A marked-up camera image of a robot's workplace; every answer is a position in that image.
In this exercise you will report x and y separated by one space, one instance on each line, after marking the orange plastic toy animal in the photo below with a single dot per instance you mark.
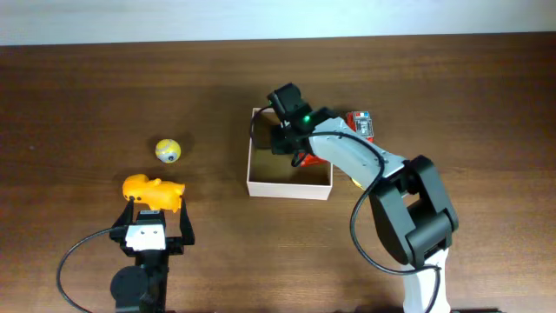
156 193

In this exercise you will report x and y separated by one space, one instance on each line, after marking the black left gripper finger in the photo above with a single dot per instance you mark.
185 224
126 217

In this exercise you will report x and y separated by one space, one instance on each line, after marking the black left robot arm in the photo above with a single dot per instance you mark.
142 287

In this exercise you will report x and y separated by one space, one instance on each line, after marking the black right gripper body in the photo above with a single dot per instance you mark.
281 141

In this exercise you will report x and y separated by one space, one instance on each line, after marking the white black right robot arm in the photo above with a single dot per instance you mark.
413 214

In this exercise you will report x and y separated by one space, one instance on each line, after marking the small red toy truck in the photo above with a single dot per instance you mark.
361 123

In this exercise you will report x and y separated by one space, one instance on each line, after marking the pink open cardboard box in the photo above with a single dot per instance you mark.
270 175

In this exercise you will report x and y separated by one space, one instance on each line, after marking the red toy car grey top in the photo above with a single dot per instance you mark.
310 160

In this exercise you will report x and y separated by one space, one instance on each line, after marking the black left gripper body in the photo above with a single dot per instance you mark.
173 245

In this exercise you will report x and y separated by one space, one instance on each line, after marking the yellow ball wooden stick toy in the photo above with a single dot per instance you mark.
358 184

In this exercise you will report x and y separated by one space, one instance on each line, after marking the yellow grey toy ball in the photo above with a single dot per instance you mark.
168 150

